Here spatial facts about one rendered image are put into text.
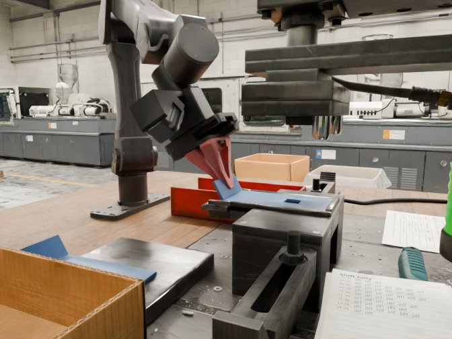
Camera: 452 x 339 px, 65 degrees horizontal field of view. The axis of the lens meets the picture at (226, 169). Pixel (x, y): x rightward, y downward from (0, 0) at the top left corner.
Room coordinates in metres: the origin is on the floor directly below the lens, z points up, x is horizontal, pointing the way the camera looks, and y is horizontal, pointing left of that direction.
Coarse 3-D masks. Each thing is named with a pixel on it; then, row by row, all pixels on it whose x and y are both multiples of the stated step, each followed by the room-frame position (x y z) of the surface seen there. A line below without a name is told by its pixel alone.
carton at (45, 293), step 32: (0, 256) 0.35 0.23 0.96; (32, 256) 0.33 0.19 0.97; (0, 288) 0.35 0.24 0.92; (32, 288) 0.33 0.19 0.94; (64, 288) 0.31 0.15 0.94; (96, 288) 0.29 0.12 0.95; (128, 288) 0.26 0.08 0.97; (0, 320) 0.32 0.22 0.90; (32, 320) 0.32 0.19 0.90; (64, 320) 0.31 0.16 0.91; (96, 320) 0.23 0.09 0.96; (128, 320) 0.26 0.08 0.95
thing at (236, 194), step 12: (216, 180) 0.48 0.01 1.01; (228, 192) 0.49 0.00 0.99; (240, 192) 0.52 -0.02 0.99; (252, 192) 0.52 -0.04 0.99; (264, 192) 0.52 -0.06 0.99; (276, 204) 0.45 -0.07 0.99; (288, 204) 0.45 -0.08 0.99; (300, 204) 0.45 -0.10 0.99; (312, 204) 0.45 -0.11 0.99; (324, 204) 0.45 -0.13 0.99
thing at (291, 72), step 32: (288, 32) 0.45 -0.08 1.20; (256, 64) 0.43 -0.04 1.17; (288, 64) 0.42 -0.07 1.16; (320, 64) 0.40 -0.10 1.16; (352, 64) 0.39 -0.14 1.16; (384, 64) 0.38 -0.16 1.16; (416, 64) 0.36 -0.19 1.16; (448, 64) 0.36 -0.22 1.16; (256, 96) 0.40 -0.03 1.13; (288, 96) 0.38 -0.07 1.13; (320, 96) 0.37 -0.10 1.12; (320, 128) 0.39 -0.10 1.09
